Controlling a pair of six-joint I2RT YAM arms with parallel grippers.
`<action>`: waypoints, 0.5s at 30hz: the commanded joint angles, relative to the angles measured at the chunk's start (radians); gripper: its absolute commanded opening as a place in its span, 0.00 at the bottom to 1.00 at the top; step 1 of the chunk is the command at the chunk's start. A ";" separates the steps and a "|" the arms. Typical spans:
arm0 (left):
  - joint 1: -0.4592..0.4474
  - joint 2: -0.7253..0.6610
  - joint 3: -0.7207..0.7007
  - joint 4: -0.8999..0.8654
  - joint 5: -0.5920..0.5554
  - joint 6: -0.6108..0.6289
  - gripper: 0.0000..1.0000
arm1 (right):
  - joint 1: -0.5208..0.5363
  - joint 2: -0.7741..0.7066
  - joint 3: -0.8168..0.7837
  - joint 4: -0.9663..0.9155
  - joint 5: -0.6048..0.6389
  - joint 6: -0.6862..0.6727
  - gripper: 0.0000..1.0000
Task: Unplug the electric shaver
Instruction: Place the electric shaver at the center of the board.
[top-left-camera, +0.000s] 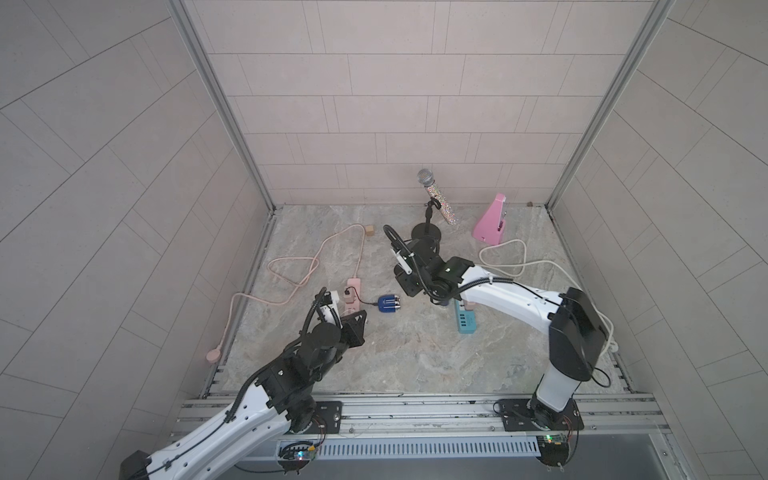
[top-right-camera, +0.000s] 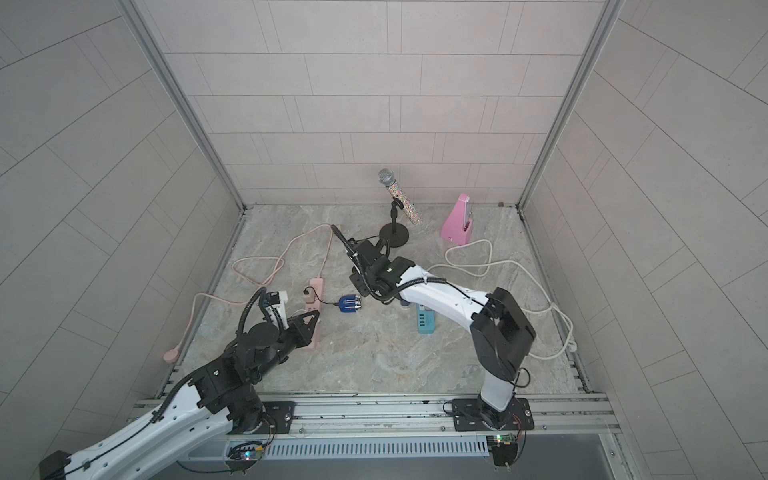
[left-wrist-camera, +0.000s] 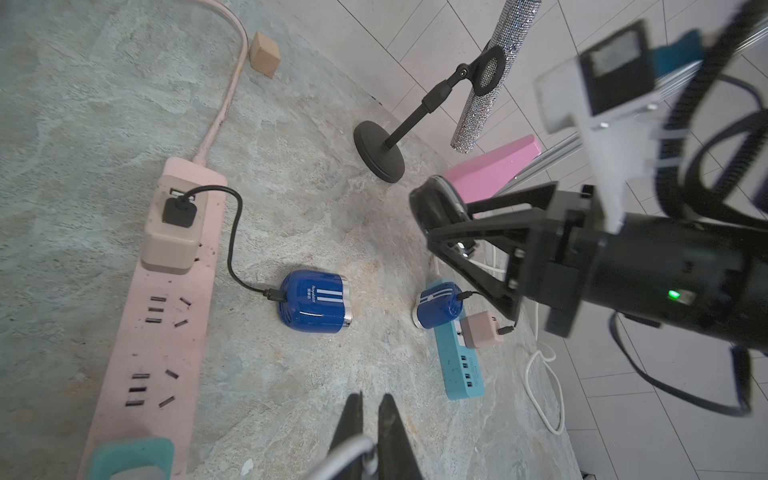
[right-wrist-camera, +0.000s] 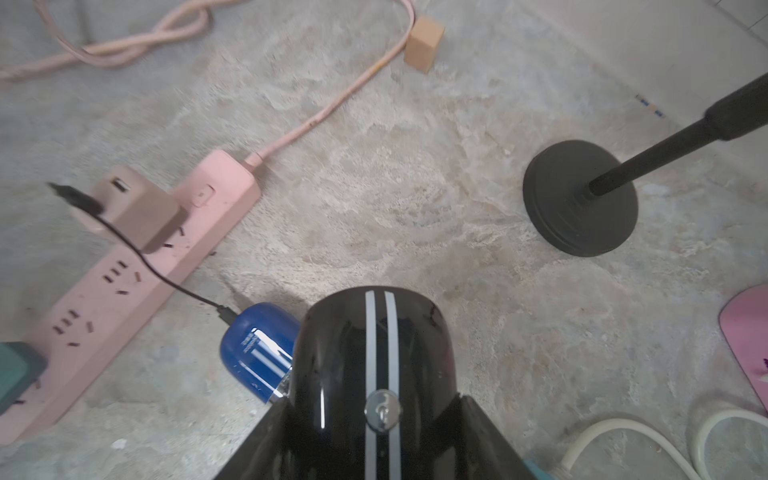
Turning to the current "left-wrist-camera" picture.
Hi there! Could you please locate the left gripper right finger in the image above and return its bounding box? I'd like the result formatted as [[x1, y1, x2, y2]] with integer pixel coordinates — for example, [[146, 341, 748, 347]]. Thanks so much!
[[377, 393, 424, 480]]

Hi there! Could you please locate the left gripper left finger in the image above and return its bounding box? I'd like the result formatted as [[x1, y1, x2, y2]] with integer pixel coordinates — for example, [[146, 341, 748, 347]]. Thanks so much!
[[329, 392, 363, 480]]

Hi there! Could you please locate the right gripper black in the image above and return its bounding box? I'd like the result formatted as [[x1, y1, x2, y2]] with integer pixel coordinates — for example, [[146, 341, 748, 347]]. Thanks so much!
[[430, 182, 603, 338]]

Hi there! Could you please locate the teal power adapter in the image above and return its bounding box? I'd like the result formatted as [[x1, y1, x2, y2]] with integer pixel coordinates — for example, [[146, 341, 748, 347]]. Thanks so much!
[[85, 437, 175, 480]]

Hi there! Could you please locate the black electric shaver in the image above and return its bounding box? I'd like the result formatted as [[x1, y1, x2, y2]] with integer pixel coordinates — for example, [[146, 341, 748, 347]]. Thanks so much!
[[409, 175, 473, 254]]

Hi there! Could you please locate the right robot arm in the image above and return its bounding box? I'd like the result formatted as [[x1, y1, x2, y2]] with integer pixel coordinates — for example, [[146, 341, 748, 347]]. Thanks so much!
[[409, 1, 767, 417]]

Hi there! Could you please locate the small blue electric shaver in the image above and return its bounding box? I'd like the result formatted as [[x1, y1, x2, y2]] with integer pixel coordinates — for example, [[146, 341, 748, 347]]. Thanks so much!
[[411, 282, 463, 330]]

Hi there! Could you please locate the pink metronome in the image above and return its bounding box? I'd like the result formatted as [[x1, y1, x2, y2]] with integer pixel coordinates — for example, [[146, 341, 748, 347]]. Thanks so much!
[[443, 135, 541, 204]]

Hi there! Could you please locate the pink power adapter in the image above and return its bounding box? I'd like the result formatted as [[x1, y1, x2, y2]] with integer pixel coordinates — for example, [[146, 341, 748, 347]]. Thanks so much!
[[460, 311, 504, 349]]

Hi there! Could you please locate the teal power strip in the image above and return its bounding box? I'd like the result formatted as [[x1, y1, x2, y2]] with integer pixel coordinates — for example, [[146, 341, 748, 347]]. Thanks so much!
[[433, 308, 485, 401]]

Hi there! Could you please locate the black microphone stand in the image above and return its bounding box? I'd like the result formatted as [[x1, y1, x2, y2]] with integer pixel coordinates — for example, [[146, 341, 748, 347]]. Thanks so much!
[[353, 45, 507, 184]]

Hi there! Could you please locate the pink power strip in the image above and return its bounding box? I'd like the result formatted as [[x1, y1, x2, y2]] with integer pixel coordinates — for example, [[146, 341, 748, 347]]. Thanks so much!
[[77, 193, 226, 479]]

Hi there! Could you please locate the glitter microphone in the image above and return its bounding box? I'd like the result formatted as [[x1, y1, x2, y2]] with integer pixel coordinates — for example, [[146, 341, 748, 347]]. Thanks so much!
[[451, 0, 541, 154]]

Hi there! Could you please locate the beige power adapter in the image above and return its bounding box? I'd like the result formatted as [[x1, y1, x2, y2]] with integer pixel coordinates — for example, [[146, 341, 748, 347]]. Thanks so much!
[[140, 175, 208, 274]]

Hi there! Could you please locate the small wooden cube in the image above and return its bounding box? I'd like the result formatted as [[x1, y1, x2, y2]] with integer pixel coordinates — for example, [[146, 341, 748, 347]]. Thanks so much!
[[249, 32, 282, 78]]

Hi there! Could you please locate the white power strip cord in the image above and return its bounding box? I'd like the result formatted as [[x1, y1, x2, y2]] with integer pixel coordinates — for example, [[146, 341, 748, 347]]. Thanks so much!
[[479, 239, 567, 436]]

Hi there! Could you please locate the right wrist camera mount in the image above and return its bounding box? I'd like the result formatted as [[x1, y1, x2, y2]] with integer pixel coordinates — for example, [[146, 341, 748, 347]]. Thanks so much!
[[535, 20, 706, 234]]

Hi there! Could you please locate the right corner aluminium post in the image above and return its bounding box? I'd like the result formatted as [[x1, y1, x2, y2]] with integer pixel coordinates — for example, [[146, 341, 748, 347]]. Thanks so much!
[[496, 17, 767, 196]]

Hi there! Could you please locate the pink power strip cord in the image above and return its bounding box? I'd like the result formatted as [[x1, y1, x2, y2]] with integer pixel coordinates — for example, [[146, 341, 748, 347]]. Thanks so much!
[[191, 0, 250, 167]]

